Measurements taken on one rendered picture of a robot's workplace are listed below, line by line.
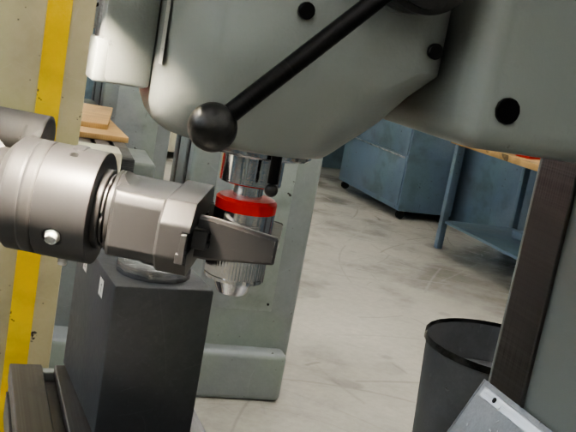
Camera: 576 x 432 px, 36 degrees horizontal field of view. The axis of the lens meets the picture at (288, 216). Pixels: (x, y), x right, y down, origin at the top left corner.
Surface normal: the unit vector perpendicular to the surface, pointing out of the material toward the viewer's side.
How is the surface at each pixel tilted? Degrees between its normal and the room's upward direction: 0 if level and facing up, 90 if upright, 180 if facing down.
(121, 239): 90
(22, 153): 38
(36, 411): 0
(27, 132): 53
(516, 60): 90
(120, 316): 90
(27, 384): 0
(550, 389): 90
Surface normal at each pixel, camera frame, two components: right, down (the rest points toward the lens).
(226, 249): -0.05, 0.18
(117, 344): 0.39, 0.25
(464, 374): -0.62, 0.11
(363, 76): 0.25, 0.54
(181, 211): 0.09, -0.55
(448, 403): -0.78, 0.05
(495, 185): -0.93, -0.10
